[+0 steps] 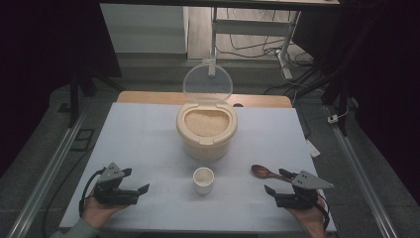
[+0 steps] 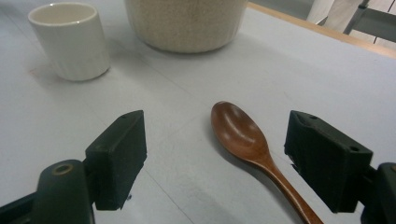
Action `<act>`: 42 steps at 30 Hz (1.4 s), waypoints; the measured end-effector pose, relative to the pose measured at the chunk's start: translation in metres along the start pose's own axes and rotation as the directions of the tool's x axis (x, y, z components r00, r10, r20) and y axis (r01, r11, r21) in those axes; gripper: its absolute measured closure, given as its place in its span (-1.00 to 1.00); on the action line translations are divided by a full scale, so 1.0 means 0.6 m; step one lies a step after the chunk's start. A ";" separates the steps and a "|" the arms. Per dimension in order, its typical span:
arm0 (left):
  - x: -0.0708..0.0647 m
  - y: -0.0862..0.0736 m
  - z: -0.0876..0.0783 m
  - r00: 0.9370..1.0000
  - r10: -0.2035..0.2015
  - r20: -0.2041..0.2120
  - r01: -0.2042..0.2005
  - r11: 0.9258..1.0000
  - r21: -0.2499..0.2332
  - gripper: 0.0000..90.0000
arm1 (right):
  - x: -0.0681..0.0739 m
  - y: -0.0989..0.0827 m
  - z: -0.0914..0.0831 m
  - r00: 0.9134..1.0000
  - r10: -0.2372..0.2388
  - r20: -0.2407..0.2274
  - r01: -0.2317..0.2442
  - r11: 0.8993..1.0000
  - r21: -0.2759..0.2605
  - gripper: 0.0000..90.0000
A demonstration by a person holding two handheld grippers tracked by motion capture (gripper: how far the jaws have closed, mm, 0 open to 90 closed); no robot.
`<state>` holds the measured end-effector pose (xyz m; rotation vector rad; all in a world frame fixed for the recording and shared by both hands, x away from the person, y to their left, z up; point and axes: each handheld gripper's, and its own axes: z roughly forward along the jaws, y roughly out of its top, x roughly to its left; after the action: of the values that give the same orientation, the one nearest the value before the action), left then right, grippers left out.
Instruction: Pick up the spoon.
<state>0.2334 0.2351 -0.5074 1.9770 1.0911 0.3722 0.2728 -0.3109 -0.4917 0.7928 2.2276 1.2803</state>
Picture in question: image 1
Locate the white rice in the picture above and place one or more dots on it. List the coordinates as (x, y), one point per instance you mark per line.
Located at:
(206, 123)

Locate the small white adapter box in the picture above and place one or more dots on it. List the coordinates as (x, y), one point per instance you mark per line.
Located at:
(333, 119)

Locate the white cabinet panel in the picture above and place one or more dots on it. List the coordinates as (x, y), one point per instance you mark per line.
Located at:
(142, 29)

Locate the light wooden table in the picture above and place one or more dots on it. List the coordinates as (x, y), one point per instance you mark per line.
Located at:
(148, 97)

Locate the dark table grommet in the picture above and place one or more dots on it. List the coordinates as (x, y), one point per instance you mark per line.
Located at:
(238, 105)

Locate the black metal stand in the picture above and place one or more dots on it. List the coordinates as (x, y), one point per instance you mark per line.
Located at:
(341, 99)
(74, 99)

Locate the person's left hand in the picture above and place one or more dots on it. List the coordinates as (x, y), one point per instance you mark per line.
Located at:
(95, 213)

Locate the dark curtain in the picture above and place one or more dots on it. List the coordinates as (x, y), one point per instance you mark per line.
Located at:
(389, 82)
(39, 49)

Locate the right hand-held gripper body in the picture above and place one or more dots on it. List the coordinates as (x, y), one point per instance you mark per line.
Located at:
(302, 200)

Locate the small white cup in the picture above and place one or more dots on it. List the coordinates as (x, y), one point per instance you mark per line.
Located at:
(203, 186)

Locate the person's right hand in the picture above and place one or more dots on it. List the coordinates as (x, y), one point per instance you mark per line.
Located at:
(312, 221)

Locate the clear round container lid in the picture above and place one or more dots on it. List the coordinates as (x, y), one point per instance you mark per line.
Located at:
(207, 82)

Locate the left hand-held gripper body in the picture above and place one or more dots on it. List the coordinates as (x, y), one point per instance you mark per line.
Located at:
(109, 195)

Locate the metal floor rail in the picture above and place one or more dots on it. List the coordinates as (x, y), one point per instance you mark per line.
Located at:
(360, 172)
(46, 178)

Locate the white foam board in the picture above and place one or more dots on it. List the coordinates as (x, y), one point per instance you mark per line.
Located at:
(148, 139)

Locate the white desk frame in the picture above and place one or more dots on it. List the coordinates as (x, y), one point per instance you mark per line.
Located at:
(251, 27)

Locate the cream rice container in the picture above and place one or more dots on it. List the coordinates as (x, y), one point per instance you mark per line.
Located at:
(206, 148)

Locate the brown wooden spoon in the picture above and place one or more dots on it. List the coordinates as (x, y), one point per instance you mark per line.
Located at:
(261, 171)

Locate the white paper tag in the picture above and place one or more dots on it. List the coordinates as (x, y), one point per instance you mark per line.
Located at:
(313, 148)

